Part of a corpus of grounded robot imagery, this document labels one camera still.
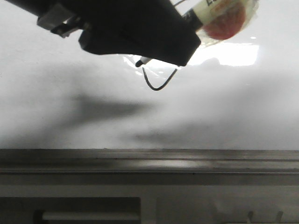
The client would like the black white whiteboard marker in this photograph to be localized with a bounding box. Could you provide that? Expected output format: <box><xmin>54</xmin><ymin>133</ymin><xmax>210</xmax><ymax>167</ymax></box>
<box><xmin>135</xmin><ymin>0</ymin><xmax>221</xmax><ymax>67</ymax></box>

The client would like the red magnet taped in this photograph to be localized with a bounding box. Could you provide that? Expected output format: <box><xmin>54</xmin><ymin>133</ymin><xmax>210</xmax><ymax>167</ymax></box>
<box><xmin>197</xmin><ymin>0</ymin><xmax>258</xmax><ymax>48</ymax></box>

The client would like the white whiteboard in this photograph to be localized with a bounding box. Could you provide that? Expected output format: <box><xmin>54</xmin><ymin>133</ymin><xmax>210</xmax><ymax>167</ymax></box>
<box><xmin>0</xmin><ymin>0</ymin><xmax>299</xmax><ymax>150</ymax></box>

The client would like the grey aluminium whiteboard frame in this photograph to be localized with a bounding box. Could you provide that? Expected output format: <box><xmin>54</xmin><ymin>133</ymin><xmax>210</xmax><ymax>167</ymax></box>
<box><xmin>0</xmin><ymin>149</ymin><xmax>299</xmax><ymax>174</ymax></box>

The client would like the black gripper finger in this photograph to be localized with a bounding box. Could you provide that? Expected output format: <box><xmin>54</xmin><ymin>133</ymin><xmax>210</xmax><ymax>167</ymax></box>
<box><xmin>13</xmin><ymin>0</ymin><xmax>201</xmax><ymax>66</ymax></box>

